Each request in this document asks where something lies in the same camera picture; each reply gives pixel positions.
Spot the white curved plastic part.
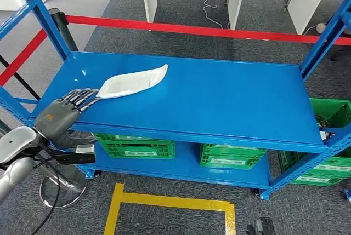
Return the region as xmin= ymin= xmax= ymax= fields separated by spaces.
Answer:
xmin=96 ymin=64 xmax=168 ymax=99

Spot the blue metal shelf rack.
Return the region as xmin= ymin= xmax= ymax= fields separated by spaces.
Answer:
xmin=0 ymin=0 xmax=351 ymax=202

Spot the red barrier belt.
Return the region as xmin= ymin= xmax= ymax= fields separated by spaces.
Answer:
xmin=65 ymin=14 xmax=351 ymax=47
xmin=0 ymin=28 xmax=48 ymax=87

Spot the yellow floor tape square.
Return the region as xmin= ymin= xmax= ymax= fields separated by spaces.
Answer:
xmin=103 ymin=182 xmax=236 ymax=235

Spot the black robot foot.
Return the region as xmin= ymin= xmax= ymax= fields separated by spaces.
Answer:
xmin=245 ymin=217 xmax=276 ymax=235

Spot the green open plastic crate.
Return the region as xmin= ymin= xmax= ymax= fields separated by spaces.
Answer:
xmin=309 ymin=98 xmax=351 ymax=158

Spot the white floor cable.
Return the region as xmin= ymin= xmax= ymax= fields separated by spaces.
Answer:
xmin=202 ymin=0 xmax=231 ymax=30

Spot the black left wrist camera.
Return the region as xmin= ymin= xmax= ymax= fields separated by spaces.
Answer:
xmin=49 ymin=144 xmax=96 ymax=165

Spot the dark stanchion post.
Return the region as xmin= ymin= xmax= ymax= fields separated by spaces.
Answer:
xmin=48 ymin=7 xmax=79 ymax=53

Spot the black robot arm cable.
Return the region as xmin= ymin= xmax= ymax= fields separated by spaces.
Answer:
xmin=29 ymin=153 xmax=61 ymax=235

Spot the thin black barrier strap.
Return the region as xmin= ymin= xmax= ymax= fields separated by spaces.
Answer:
xmin=0 ymin=54 xmax=41 ymax=100

